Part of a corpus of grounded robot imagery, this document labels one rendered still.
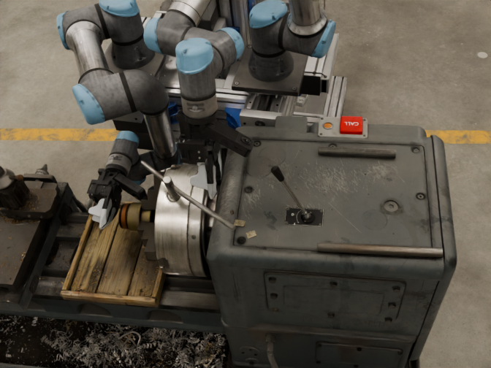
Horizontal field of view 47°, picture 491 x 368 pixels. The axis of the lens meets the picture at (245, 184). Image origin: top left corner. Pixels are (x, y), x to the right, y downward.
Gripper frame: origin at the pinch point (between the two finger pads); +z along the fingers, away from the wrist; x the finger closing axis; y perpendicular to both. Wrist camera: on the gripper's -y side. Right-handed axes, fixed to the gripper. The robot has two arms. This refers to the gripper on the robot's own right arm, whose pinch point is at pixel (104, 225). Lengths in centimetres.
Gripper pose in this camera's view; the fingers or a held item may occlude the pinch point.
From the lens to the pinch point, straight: 169.5
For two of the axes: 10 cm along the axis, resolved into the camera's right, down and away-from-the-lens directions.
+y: -9.9, -0.5, 1.5
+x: -0.9, -6.2, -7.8
